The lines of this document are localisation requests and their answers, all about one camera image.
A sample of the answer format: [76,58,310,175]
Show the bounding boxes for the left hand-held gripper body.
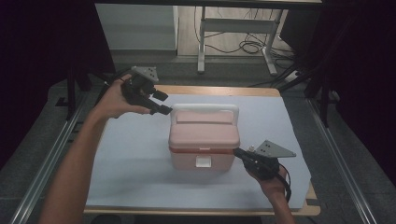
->
[120,65,159,110]

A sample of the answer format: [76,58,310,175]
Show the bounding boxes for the white metal desk frame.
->
[197,6,286,77]

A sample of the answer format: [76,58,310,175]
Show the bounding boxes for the white cabinet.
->
[94,3,179,51]

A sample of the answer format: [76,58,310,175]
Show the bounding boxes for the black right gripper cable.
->
[278,163,293,203]

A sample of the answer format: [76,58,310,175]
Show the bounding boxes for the white power strip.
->
[284,70,302,83]

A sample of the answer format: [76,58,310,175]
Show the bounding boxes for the person's right hand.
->
[247,165,290,201]

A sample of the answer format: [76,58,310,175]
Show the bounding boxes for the pink storage box with lid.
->
[167,103,241,172]

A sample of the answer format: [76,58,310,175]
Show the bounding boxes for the black floor cables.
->
[193,6,297,62]

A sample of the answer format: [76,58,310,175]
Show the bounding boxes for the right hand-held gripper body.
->
[243,139,297,181]

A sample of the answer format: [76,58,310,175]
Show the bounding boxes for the metal floor rail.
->
[8,92,92,224]
[305,97,378,224]

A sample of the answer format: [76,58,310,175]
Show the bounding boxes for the dark curtain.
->
[279,0,396,188]
[0,0,117,171]

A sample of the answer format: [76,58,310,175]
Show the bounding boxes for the black metal stand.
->
[303,62,332,129]
[55,62,94,121]

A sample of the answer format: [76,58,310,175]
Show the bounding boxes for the person's left hand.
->
[92,74,151,119]

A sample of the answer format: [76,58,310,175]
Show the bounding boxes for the pale blue table mat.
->
[85,94,312,210]

